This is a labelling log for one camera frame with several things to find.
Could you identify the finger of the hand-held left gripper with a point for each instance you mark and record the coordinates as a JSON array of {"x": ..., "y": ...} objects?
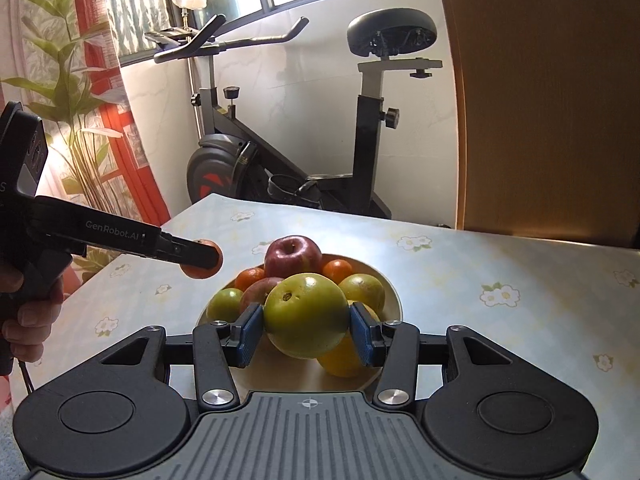
[{"x": 192, "y": 255}]

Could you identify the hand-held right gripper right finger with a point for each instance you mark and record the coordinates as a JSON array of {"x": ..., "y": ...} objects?
[{"x": 361, "y": 335}]

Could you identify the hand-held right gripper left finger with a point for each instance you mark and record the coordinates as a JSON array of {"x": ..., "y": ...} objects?
[{"x": 252, "y": 332}]

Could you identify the small orange tangerine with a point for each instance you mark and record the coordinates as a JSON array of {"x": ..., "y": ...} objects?
[
  {"x": 200, "y": 273},
  {"x": 337, "y": 270},
  {"x": 250, "y": 277}
]

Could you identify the yellow orange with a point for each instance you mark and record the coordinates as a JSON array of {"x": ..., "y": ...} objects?
[{"x": 342, "y": 360}]

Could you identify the small green fruit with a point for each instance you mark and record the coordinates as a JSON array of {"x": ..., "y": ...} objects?
[{"x": 225, "y": 305}]

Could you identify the small red apple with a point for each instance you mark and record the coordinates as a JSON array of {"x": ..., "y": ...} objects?
[{"x": 260, "y": 290}]

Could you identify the cream round plate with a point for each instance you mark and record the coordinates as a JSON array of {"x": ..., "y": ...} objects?
[{"x": 270, "y": 372}]

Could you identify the yellow-green citrus fruit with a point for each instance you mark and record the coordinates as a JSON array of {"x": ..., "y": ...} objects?
[{"x": 365, "y": 290}]

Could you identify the large green citrus fruit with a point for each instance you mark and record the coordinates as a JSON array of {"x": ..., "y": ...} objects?
[{"x": 305, "y": 317}]

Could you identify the large red apple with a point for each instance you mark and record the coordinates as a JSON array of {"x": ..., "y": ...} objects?
[{"x": 292, "y": 255}]

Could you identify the person's left hand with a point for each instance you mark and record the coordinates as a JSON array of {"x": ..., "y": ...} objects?
[{"x": 35, "y": 325}]

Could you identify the floral tablecloth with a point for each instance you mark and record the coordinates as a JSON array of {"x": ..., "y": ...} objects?
[{"x": 500, "y": 270}]

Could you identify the potted green plant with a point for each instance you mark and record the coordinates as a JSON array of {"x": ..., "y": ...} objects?
[{"x": 65, "y": 60}]

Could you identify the black exercise bike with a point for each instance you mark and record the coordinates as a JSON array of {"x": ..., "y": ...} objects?
[{"x": 365, "y": 160}]

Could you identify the wooden door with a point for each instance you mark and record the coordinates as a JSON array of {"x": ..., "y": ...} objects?
[{"x": 550, "y": 110}]

